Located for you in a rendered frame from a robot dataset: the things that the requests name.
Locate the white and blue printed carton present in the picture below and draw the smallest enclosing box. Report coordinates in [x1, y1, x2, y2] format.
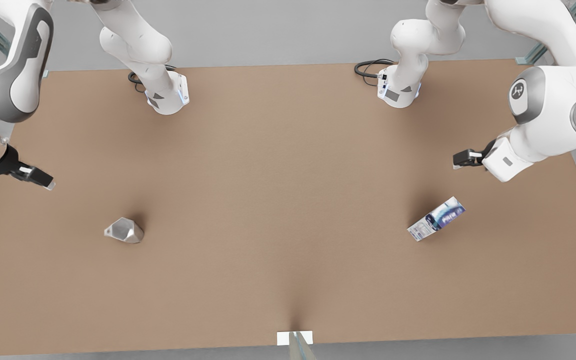
[407, 196, 467, 243]

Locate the silver faceted metal object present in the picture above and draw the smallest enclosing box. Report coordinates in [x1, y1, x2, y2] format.
[103, 217, 145, 245]

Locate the black cable loop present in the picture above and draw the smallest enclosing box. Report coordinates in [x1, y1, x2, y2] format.
[354, 58, 397, 87]
[127, 64, 177, 94]

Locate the silver frame post with white foot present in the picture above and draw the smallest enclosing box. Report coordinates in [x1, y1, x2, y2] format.
[276, 330, 319, 360]

